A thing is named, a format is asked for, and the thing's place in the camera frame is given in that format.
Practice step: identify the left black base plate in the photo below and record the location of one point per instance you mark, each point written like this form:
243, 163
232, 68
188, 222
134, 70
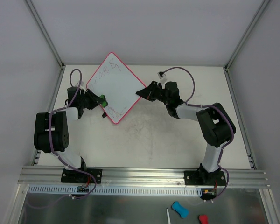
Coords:
72, 176

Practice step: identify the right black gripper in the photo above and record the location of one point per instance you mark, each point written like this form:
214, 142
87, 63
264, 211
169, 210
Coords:
155, 91

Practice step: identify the aluminium mounting rail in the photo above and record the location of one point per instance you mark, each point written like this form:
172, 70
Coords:
144, 177

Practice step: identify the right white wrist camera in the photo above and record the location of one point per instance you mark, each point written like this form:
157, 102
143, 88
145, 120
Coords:
162, 77

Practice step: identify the white marker pen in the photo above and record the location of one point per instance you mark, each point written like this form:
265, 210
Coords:
168, 216

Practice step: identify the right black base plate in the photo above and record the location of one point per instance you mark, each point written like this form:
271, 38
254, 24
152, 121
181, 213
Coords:
201, 178

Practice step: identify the green bone-shaped eraser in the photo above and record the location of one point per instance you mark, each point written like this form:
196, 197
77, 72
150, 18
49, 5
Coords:
104, 102

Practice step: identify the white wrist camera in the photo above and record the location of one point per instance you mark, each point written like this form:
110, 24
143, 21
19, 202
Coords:
80, 85
162, 77

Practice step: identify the pink framed whiteboard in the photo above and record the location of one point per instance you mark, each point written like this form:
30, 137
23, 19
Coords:
118, 84

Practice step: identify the white slotted cable duct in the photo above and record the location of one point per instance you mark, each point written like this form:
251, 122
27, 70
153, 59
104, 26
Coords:
115, 190

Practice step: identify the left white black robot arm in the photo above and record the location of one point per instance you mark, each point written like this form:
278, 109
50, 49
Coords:
51, 134

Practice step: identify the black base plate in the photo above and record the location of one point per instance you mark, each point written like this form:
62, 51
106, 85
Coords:
201, 178
72, 176

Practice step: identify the blue bone-shaped eraser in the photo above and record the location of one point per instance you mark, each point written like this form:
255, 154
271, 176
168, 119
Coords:
183, 212

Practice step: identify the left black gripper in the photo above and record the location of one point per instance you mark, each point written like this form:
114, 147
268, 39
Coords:
89, 100

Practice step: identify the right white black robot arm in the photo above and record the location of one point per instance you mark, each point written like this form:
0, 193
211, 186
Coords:
217, 128

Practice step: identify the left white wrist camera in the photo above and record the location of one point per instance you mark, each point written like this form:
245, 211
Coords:
80, 85

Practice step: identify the red bone-shaped eraser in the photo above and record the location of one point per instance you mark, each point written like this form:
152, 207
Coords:
203, 219

